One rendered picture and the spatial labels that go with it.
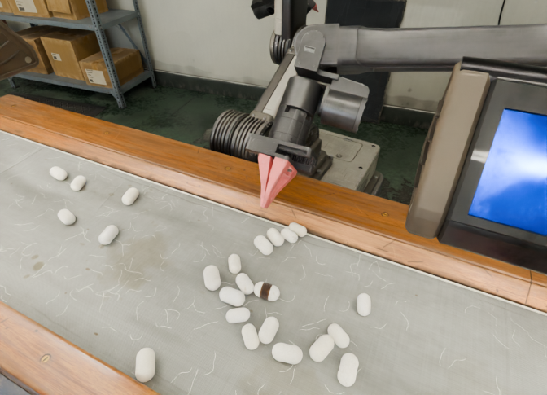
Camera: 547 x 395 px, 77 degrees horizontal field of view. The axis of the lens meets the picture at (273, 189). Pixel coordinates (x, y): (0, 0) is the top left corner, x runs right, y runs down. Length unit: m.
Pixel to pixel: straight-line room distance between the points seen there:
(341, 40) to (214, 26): 2.15
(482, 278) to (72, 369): 0.53
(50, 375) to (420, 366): 0.42
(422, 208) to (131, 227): 0.53
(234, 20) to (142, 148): 1.89
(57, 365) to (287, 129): 0.41
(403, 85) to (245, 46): 1.09
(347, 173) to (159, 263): 0.76
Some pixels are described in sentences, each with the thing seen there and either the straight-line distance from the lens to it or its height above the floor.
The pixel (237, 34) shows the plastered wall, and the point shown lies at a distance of 2.59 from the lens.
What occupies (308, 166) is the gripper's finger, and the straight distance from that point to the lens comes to 0.53.
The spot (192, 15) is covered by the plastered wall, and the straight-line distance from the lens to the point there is 2.73.
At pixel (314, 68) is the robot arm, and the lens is 0.53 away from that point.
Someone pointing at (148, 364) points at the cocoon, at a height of 0.76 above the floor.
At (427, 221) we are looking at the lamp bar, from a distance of 0.17.
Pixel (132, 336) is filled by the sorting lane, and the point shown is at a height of 0.74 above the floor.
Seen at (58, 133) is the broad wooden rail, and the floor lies 0.76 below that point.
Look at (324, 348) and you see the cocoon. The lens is 0.45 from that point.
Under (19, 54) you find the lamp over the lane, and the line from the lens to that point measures 0.41.
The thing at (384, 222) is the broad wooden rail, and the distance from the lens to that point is 0.58.
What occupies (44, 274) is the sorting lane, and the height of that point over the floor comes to 0.74.
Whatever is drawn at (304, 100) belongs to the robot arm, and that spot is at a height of 0.94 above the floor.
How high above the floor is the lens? 1.16
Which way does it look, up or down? 40 degrees down
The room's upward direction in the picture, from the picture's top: straight up
